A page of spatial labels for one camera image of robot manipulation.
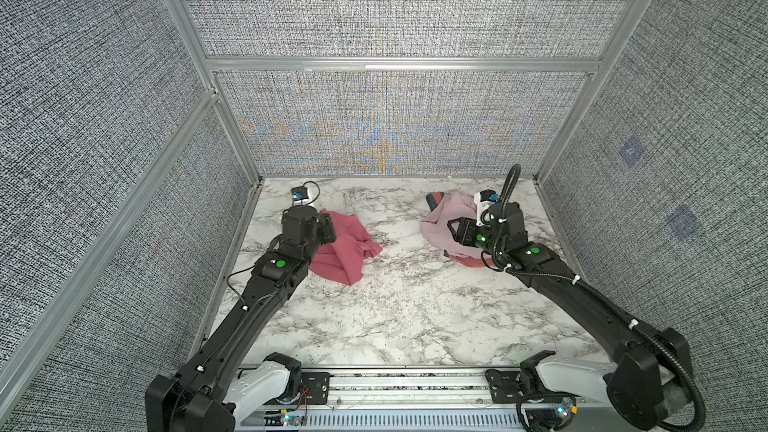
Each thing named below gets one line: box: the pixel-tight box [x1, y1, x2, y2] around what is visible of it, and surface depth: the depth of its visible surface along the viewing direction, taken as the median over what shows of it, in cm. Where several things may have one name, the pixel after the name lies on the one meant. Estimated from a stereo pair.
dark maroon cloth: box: [426, 192, 444, 212], surface depth 115 cm
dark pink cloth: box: [309, 209, 383, 286], surface depth 92 cm
